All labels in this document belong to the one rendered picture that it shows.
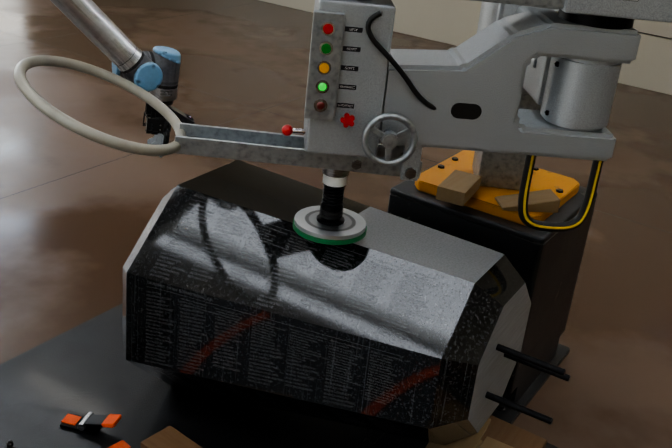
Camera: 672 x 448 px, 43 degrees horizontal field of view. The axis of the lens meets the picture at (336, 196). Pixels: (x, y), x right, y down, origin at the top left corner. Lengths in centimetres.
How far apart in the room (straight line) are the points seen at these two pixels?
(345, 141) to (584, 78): 66
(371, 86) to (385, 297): 60
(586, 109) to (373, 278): 76
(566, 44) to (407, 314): 85
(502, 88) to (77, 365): 188
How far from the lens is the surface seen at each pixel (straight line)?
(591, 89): 244
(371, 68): 228
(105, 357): 341
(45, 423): 312
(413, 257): 252
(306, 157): 240
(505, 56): 235
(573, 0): 233
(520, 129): 243
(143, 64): 268
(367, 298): 248
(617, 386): 369
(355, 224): 254
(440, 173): 325
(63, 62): 262
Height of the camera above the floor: 192
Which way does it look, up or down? 23 degrees down
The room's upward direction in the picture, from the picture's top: 6 degrees clockwise
